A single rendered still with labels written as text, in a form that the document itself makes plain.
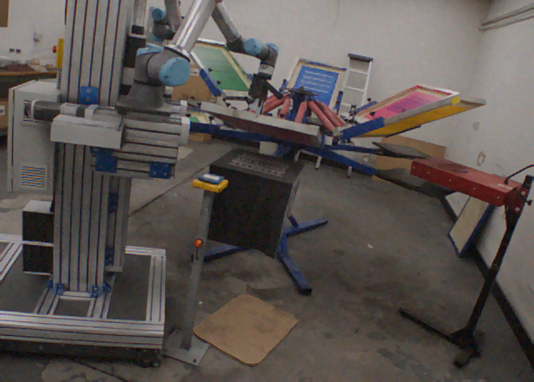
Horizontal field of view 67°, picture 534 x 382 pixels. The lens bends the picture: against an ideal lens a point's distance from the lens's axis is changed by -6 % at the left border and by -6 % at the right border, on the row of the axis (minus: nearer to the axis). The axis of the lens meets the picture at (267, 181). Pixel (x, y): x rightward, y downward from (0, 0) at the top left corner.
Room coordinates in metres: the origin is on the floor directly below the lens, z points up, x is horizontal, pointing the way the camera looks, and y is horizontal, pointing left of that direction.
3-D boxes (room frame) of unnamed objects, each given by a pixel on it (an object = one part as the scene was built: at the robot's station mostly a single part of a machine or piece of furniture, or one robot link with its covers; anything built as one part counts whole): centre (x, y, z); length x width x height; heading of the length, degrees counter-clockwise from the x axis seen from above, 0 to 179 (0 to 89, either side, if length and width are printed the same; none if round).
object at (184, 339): (1.84, 0.25, 0.48); 0.22 x 0.22 x 0.96; 81
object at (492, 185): (2.52, -1.23, 1.06); 0.61 x 0.46 x 0.12; 51
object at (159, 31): (2.51, 0.77, 1.55); 0.11 x 0.08 x 0.11; 81
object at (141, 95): (1.75, 0.57, 1.31); 0.15 x 0.15 x 0.10
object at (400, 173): (3.00, -0.64, 0.91); 1.34 x 0.40 x 0.08; 51
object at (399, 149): (3.66, -0.75, 0.91); 1.34 x 0.40 x 0.08; 111
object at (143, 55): (1.75, 0.56, 1.42); 0.13 x 0.12 x 0.14; 51
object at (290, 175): (2.32, 0.05, 0.95); 0.48 x 0.44 x 0.01; 171
